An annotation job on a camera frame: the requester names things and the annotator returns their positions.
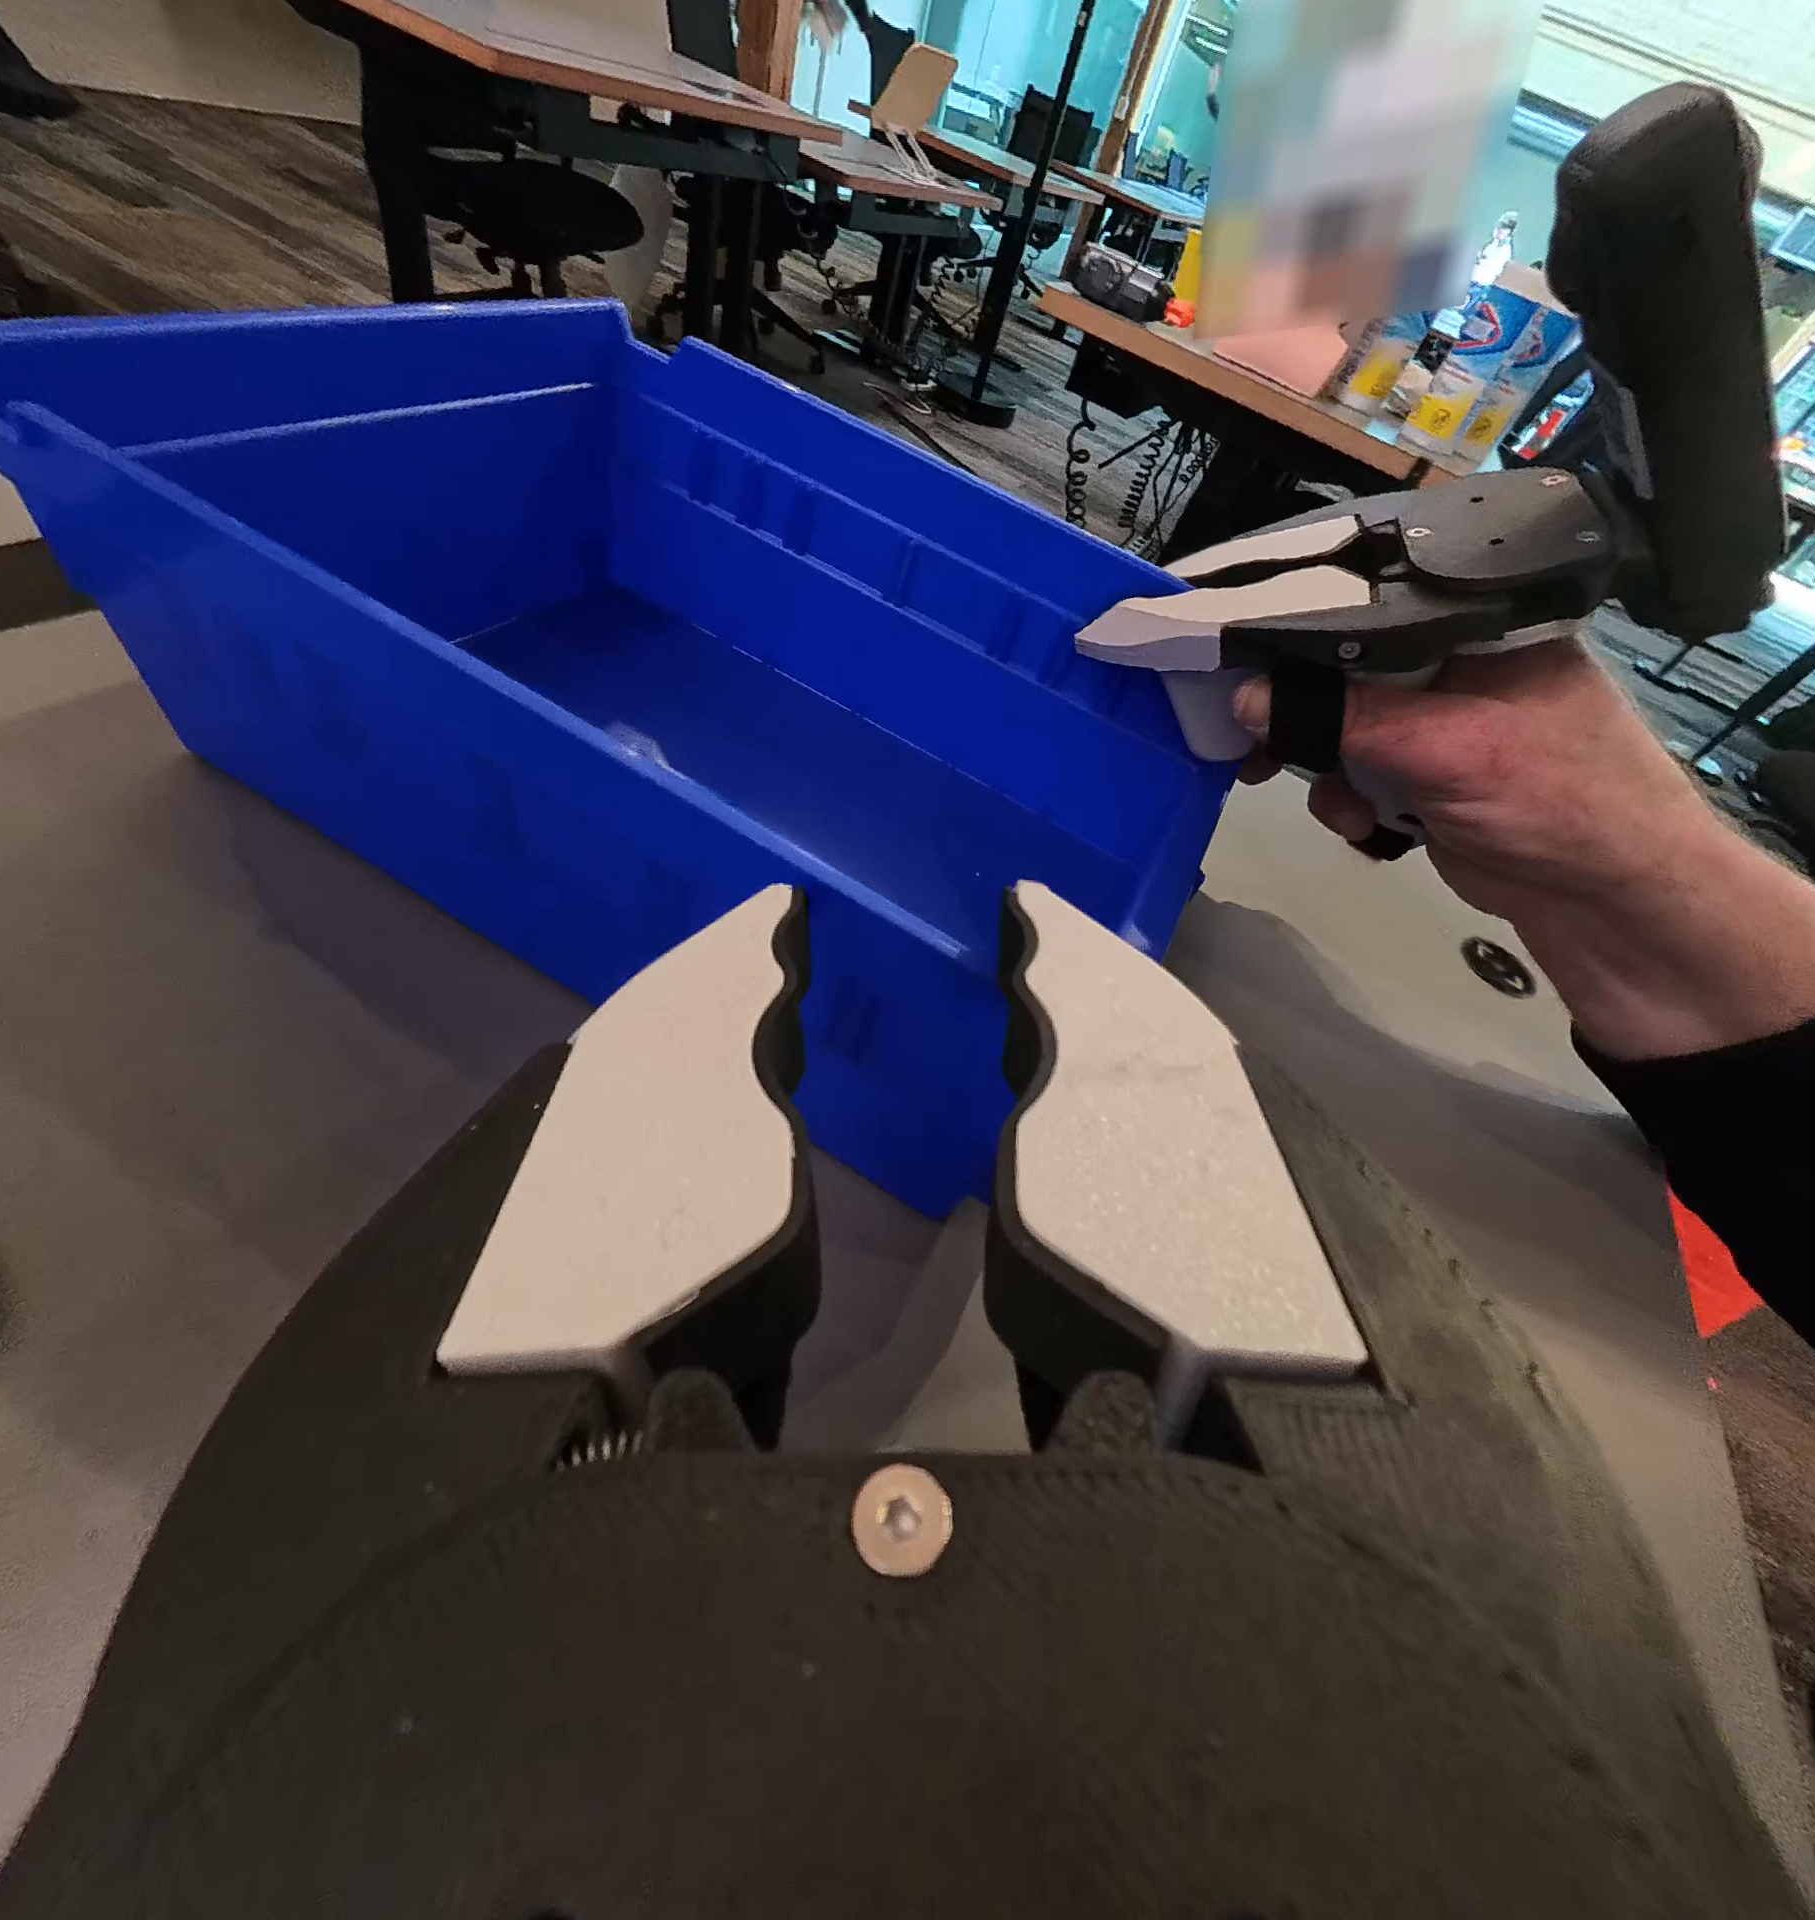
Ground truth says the black pole stand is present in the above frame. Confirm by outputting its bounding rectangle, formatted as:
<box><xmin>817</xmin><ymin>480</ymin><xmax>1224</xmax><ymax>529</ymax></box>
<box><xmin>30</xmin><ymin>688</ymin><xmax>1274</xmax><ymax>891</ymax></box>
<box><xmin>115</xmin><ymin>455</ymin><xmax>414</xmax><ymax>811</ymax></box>
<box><xmin>943</xmin><ymin>0</ymin><xmax>1110</xmax><ymax>430</ymax></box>

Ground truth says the wooden book stand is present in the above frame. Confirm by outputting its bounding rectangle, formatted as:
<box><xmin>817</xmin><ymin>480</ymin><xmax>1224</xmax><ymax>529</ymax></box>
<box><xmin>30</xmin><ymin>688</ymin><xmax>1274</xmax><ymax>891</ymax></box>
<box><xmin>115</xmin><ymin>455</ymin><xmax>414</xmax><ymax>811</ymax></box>
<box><xmin>847</xmin><ymin>42</ymin><xmax>968</xmax><ymax>188</ymax></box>

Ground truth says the person's right forearm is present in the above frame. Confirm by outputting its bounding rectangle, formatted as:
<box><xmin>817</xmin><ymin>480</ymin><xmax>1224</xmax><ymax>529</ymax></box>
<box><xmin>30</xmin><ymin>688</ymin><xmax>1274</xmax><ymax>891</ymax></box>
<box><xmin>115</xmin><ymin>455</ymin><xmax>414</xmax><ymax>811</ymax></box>
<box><xmin>1571</xmin><ymin>923</ymin><xmax>1815</xmax><ymax>1359</ymax></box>

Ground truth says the black office chair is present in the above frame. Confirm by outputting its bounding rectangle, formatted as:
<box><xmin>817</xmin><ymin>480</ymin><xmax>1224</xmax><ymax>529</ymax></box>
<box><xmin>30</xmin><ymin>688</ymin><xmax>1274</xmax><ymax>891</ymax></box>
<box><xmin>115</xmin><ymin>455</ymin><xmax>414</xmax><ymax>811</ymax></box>
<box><xmin>434</xmin><ymin>91</ymin><xmax>645</xmax><ymax>301</ymax></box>

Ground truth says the coiled black cable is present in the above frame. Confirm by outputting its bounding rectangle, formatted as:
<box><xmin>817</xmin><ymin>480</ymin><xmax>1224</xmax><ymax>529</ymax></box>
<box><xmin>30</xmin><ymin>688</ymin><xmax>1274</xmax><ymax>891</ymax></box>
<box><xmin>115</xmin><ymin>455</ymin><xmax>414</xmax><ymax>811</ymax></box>
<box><xmin>1124</xmin><ymin>427</ymin><xmax>1193</xmax><ymax>529</ymax></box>

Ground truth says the wooden top office desk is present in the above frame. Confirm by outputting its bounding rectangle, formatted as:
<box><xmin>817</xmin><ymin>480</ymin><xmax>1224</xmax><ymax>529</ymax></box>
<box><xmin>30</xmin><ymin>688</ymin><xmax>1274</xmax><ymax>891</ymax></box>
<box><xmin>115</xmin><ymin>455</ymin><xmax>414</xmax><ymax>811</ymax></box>
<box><xmin>1039</xmin><ymin>282</ymin><xmax>1469</xmax><ymax>556</ymax></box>
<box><xmin>328</xmin><ymin>0</ymin><xmax>848</xmax><ymax>310</ymax></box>

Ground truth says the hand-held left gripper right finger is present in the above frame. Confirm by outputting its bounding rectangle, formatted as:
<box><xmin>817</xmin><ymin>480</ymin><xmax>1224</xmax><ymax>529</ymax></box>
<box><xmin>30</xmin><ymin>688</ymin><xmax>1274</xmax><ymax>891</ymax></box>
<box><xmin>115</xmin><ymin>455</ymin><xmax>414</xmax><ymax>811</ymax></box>
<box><xmin>982</xmin><ymin>883</ymin><xmax>1373</xmax><ymax>1454</ymax></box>

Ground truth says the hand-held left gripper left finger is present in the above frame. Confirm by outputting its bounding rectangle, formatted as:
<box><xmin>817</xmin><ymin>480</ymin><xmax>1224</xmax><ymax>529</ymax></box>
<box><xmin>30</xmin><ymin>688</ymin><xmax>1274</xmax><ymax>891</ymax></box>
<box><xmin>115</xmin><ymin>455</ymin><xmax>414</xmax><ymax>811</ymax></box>
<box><xmin>434</xmin><ymin>884</ymin><xmax>822</xmax><ymax>1454</ymax></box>

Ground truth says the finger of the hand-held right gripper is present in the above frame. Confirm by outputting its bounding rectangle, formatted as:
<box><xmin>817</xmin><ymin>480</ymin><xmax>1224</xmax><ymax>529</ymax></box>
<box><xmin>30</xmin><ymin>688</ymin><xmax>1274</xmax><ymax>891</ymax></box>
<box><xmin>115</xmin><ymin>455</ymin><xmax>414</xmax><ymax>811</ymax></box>
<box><xmin>1168</xmin><ymin>510</ymin><xmax>1398</xmax><ymax>592</ymax></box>
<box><xmin>1074</xmin><ymin>577</ymin><xmax>1378</xmax><ymax>673</ymax></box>

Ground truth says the grey desk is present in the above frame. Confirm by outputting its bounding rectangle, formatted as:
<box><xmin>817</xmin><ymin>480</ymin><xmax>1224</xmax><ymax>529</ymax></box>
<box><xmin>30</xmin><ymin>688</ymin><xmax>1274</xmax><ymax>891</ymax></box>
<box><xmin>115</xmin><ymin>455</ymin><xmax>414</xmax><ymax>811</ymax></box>
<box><xmin>0</xmin><ymin>442</ymin><xmax>1734</xmax><ymax>1920</ymax></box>

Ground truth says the blue plastic bin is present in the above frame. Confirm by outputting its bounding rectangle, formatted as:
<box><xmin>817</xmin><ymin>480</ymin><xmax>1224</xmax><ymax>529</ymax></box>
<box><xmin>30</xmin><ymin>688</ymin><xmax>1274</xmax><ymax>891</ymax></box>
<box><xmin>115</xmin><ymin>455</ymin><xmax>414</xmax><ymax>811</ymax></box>
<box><xmin>0</xmin><ymin>297</ymin><xmax>1240</xmax><ymax>1219</ymax></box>

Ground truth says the person's right hand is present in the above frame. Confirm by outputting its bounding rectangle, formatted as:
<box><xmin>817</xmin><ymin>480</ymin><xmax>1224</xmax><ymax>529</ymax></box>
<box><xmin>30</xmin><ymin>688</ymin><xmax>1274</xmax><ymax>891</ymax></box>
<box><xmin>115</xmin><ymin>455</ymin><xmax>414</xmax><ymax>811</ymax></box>
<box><xmin>1233</xmin><ymin>639</ymin><xmax>1815</xmax><ymax>1061</ymax></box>

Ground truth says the group of labelled bottles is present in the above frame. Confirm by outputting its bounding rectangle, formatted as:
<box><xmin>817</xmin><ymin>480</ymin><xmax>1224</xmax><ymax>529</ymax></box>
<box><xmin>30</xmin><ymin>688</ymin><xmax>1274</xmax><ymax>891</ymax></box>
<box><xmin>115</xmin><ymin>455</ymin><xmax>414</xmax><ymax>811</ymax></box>
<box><xmin>1327</xmin><ymin>261</ymin><xmax>1585</xmax><ymax>457</ymax></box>

